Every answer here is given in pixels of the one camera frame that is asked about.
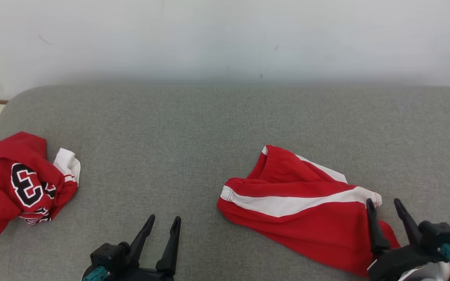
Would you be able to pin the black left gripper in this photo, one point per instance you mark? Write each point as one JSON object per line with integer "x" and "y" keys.
{"x": 143, "y": 275}

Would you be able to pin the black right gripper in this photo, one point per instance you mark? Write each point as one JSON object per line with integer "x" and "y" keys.
{"x": 393, "y": 265}

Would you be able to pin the red shorts white side stripe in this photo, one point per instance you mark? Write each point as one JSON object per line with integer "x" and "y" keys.
{"x": 311, "y": 230}

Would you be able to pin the grey fabric sofa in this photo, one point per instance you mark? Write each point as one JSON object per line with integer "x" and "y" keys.
{"x": 170, "y": 148}

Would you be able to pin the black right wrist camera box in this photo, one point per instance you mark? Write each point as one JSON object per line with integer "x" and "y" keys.
{"x": 440, "y": 234}

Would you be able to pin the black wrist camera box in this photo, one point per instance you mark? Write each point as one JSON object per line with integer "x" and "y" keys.
{"x": 108, "y": 255}
{"x": 440, "y": 234}

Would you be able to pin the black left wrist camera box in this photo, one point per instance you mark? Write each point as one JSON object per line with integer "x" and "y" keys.
{"x": 108, "y": 255}

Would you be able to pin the teal left camera connector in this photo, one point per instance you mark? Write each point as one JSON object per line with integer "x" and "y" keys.
{"x": 96, "y": 274}

